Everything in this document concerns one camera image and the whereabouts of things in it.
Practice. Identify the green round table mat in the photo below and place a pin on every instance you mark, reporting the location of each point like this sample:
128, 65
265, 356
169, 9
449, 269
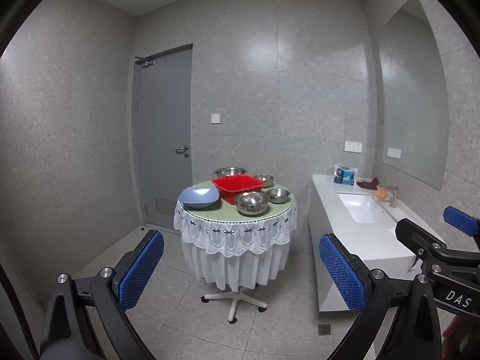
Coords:
279, 210

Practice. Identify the white star table base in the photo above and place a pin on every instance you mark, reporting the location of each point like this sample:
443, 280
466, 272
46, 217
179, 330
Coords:
235, 302

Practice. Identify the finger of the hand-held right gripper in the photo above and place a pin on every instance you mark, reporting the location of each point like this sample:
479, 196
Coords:
414, 234
462, 221

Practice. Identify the metal faucet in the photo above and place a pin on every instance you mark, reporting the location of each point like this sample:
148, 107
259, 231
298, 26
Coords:
393, 195

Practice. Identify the large shallow steel bowl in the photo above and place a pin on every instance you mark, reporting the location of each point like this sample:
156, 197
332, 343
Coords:
230, 171

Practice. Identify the metal door closer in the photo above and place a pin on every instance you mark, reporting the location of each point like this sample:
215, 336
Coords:
145, 61

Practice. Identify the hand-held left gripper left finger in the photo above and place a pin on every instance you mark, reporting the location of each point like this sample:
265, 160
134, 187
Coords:
142, 270

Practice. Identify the floor drain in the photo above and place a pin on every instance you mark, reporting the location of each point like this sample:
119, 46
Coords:
324, 329

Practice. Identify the grey door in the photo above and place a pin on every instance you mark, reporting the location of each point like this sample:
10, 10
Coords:
163, 120

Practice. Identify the white lace tablecloth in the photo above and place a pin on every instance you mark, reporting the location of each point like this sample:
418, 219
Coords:
232, 240

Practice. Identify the red plastic basin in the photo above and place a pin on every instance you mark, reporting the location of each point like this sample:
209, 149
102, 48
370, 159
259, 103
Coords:
238, 186

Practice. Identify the blue tissue pack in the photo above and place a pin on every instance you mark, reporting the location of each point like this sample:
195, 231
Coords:
343, 175

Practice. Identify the brown cloth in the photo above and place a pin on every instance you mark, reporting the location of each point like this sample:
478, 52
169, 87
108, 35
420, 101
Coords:
368, 184

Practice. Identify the small steel bowl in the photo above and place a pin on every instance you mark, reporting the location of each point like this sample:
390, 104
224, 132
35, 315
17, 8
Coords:
263, 180
278, 195

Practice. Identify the white vanity counter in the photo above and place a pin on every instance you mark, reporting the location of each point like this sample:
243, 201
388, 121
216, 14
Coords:
348, 240

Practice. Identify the blue plastic bowl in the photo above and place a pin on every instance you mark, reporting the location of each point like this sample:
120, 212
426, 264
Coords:
198, 197

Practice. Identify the white sink basin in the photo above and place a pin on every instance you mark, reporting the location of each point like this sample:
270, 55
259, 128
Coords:
362, 206

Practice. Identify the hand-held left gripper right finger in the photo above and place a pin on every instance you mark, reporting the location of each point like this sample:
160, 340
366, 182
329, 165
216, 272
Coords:
343, 273

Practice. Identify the white double wall socket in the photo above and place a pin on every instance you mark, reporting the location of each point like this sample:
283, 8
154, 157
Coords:
353, 146

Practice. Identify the wall mirror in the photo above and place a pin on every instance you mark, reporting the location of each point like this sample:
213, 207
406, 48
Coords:
412, 101

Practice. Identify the deep steel bowl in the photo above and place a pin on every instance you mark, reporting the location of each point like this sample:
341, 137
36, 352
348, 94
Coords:
249, 203

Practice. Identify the white wall switch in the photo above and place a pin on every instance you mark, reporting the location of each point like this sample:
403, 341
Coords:
215, 118

